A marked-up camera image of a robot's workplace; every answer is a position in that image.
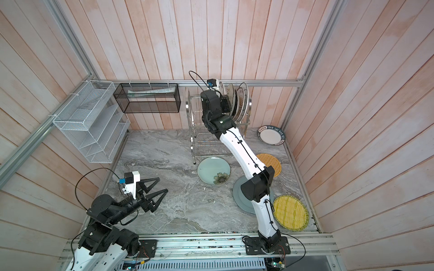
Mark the grey green plain plate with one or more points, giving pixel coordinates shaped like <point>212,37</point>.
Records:
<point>249,204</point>

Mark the light green flower plate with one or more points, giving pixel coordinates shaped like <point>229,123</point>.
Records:
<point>214,170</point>

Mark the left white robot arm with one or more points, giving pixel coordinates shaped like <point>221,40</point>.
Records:
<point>103,246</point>

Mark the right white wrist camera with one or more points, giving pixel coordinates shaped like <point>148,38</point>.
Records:
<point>213,83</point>

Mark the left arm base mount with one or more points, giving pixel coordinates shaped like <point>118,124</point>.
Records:
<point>136,247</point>

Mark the dark blue oval plate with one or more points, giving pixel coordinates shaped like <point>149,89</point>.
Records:
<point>235,105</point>

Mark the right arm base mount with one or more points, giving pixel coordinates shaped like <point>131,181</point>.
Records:
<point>260,246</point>

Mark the white mesh wall shelf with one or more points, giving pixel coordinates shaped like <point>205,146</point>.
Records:
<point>92,123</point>

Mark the cream floral plate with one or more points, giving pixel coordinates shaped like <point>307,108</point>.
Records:
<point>230,93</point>

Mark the black mesh wall basket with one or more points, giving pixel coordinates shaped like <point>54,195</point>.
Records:
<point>143,98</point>

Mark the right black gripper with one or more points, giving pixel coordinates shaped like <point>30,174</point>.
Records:
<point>226,104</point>

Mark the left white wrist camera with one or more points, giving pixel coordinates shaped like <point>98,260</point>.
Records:
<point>128,184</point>

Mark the yellow woven plate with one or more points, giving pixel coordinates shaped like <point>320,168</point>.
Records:
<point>291,213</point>

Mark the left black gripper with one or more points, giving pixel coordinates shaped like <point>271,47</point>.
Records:
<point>148,204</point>

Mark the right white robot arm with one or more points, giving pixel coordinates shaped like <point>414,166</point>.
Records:
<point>259,176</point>

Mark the white plate with lettered rim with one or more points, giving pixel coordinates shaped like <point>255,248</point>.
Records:
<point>271,135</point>

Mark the orange woven plate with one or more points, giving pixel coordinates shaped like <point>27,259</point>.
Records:
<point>271,161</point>

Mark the white plate with black emblem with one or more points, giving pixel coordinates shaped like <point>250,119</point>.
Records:
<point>246,100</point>

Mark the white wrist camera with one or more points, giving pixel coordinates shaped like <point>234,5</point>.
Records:
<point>213,83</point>
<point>128,184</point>

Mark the horizontal aluminium wall rail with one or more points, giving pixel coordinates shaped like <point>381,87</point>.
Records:
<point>192,83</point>

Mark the stainless steel dish rack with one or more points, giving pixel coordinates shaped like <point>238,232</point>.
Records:
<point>203,143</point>

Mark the aluminium front rail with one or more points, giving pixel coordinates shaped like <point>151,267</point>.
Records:
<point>230,245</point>

